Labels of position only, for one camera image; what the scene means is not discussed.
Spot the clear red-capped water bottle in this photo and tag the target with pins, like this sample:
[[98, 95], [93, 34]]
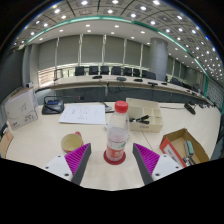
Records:
[[116, 140]]

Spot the black tabletop microphone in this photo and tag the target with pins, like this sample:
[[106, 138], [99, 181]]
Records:
[[189, 108]]

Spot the red floral ceramic mug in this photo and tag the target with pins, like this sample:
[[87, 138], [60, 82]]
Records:
[[70, 142]]

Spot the row of black office chairs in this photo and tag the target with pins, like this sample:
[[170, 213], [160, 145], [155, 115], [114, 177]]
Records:
[[105, 70]]

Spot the round ceiling lights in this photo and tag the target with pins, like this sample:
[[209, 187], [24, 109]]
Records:
[[84, 2]]

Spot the long curved conference desk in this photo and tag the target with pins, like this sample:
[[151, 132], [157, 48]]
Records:
[[90, 91]]

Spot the black tool in beige box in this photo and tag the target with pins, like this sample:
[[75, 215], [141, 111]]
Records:
[[141, 119]]

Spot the black desk phone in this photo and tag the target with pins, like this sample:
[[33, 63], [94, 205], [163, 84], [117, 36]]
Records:
[[53, 106]]

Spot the white printed paper sheet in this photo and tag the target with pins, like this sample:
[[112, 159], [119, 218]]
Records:
[[82, 114]]

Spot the open cardboard box red side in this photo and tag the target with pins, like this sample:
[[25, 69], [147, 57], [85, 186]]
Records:
[[171, 146]]

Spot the row of desk microphones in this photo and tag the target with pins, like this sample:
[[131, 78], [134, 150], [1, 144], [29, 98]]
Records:
[[120, 79]]

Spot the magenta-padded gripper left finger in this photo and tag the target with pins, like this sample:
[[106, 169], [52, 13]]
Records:
[[78, 159]]

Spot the brown paper envelope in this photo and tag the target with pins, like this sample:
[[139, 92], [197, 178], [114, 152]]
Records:
[[5, 143]]

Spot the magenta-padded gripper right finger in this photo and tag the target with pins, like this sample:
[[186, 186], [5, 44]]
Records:
[[146, 159]]

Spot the large white cardboard box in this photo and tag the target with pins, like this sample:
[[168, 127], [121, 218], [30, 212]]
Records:
[[20, 110]]

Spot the teal tool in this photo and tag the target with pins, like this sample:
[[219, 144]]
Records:
[[189, 148]]

